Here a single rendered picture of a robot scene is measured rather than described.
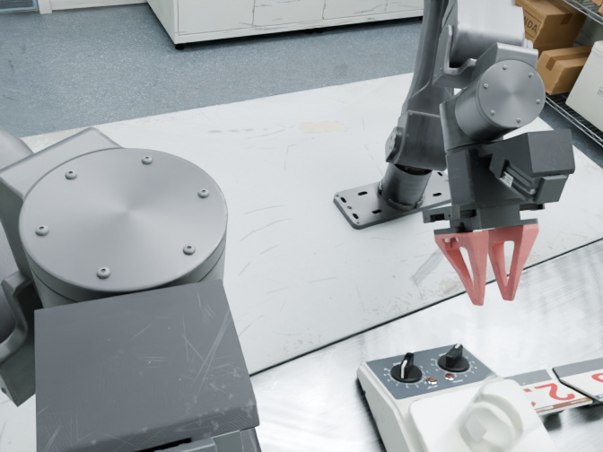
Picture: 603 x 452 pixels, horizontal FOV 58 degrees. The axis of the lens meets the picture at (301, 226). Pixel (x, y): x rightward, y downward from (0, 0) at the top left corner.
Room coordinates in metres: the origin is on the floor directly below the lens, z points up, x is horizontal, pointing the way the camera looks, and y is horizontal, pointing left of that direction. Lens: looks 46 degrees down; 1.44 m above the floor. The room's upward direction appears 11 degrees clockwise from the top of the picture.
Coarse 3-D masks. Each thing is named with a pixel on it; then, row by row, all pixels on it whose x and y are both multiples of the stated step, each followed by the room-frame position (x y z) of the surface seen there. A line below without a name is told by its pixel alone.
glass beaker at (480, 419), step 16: (512, 368) 0.26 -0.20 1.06; (496, 384) 0.26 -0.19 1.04; (512, 384) 0.26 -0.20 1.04; (528, 384) 0.25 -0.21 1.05; (480, 400) 0.23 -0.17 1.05; (512, 400) 0.25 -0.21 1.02; (528, 400) 0.24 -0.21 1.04; (544, 400) 0.24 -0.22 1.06; (464, 416) 0.23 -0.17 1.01; (480, 416) 0.22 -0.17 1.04; (496, 416) 0.21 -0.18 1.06; (528, 416) 0.23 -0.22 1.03; (544, 416) 0.22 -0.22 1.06; (464, 432) 0.22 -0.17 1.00; (480, 432) 0.21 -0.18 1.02; (496, 432) 0.21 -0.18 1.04; (512, 432) 0.21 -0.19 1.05; (528, 432) 0.21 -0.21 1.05; (464, 448) 0.22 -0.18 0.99; (480, 448) 0.21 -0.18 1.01; (496, 448) 0.21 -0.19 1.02; (512, 448) 0.21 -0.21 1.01
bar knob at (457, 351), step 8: (456, 344) 0.34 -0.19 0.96; (448, 352) 0.33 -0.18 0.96; (456, 352) 0.33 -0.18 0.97; (440, 360) 0.33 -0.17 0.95; (448, 360) 0.32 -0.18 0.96; (456, 360) 0.32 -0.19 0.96; (464, 360) 0.33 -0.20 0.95; (448, 368) 0.31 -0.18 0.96; (456, 368) 0.31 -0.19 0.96; (464, 368) 0.32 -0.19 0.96
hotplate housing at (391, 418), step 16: (368, 368) 0.31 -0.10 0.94; (368, 384) 0.29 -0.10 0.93; (480, 384) 0.30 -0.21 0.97; (368, 400) 0.28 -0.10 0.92; (384, 400) 0.26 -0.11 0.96; (400, 400) 0.26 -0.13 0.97; (384, 416) 0.26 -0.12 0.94; (400, 416) 0.25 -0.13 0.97; (384, 432) 0.25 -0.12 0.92; (400, 432) 0.23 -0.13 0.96; (400, 448) 0.22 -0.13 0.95; (416, 448) 0.22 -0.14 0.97
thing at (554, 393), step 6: (546, 384) 0.35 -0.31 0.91; (552, 384) 0.35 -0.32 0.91; (558, 384) 0.35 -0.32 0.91; (546, 390) 0.33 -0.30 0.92; (552, 390) 0.34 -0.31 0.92; (558, 390) 0.34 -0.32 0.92; (564, 390) 0.34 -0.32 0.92; (570, 390) 0.34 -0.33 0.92; (546, 396) 0.32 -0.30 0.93; (552, 396) 0.32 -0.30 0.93; (558, 396) 0.32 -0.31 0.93; (564, 396) 0.32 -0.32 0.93; (570, 396) 0.32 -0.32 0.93; (576, 396) 0.32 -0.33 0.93; (582, 396) 0.32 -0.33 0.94; (552, 402) 0.31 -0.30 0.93; (558, 402) 0.31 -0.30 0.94
